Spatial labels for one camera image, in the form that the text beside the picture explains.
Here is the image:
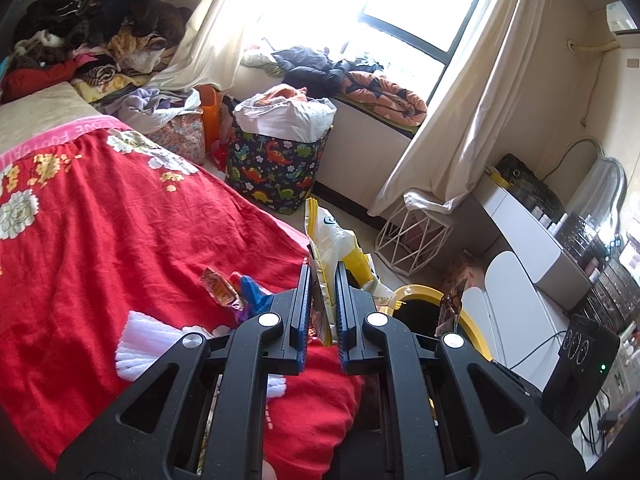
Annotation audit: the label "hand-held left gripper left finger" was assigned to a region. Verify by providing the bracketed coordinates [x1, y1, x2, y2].
[55, 262, 313, 480]

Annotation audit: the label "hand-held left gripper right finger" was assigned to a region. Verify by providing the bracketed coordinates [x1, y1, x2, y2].
[334, 261, 586, 480]

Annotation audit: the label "blue plastic wrapper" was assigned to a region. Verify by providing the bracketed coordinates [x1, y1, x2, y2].
[240, 275, 273, 313]

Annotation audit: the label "yellow and white snack bag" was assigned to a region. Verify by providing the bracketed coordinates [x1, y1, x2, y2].
[304, 197, 396, 348]

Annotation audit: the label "lilac foam fruit net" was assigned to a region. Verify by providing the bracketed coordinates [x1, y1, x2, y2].
[265, 374, 288, 401]

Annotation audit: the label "yellow-rimmed black bin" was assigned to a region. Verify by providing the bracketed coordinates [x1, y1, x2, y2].
[387, 284, 493, 361]

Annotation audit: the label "orange candy wrapper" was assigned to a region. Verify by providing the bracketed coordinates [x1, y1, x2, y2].
[200, 267, 246, 308]

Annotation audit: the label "white chair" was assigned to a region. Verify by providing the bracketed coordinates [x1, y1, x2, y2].
[460, 250, 571, 376]

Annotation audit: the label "orange-haired doll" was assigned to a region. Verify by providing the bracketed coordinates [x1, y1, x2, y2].
[445, 255, 488, 293]

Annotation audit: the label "white cloth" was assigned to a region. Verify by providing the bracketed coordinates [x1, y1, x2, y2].
[404, 189, 458, 213]

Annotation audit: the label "cosmetics organizer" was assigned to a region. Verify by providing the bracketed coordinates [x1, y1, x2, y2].
[555, 210, 621, 261]

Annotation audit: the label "white desk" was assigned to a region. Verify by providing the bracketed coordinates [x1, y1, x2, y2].
[475, 180, 593, 311]

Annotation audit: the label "dinosaur print laundry basket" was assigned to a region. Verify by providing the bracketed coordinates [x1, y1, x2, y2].
[225, 125, 333, 216]

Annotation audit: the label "arched mirror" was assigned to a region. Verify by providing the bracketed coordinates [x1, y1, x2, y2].
[565, 137, 628, 231]

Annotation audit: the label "red floral blanket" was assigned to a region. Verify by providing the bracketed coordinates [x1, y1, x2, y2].
[0, 115, 366, 473]

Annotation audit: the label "white plastic sack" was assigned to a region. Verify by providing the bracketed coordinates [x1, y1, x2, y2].
[234, 95, 337, 143]

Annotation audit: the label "dark bag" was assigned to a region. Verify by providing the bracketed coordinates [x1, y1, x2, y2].
[495, 154, 566, 211]

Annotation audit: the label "orange patterned quilt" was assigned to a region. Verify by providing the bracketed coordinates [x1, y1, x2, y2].
[345, 71, 428, 128]

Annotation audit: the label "pink floral bag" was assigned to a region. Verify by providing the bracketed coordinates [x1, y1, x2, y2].
[150, 107, 206, 166]

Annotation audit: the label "orange cloth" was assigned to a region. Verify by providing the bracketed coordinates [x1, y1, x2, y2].
[250, 85, 308, 106]

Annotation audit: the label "orange bag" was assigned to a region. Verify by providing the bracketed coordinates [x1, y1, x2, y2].
[195, 85, 223, 153]

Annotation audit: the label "dark jacket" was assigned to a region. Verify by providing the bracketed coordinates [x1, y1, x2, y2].
[272, 46, 383, 96]

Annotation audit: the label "cream curtain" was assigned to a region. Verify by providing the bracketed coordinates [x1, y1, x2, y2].
[150, 0, 266, 93]
[370, 0, 553, 218]

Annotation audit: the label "lilac cloth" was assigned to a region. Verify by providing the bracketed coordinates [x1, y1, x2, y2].
[117, 87, 201, 133]

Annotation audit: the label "window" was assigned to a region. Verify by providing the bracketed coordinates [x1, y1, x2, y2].
[240, 0, 488, 68]

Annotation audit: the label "air conditioner pipe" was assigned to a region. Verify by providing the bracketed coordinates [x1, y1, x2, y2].
[567, 37, 621, 56]

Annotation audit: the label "beige bed sheet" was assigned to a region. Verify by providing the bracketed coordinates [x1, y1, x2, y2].
[0, 81, 96, 156]

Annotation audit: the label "pile of dark clothes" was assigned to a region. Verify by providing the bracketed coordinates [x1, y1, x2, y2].
[12, 0, 193, 86]

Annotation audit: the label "red garment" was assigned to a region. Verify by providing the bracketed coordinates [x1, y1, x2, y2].
[2, 55, 83, 103]

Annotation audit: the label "black floor cables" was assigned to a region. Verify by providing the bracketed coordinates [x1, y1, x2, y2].
[500, 330, 566, 368]

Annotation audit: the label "white wire stool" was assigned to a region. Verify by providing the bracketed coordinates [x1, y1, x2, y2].
[375, 190, 458, 277]

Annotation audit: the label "grey cable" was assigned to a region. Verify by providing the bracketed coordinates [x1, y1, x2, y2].
[542, 137, 596, 183]

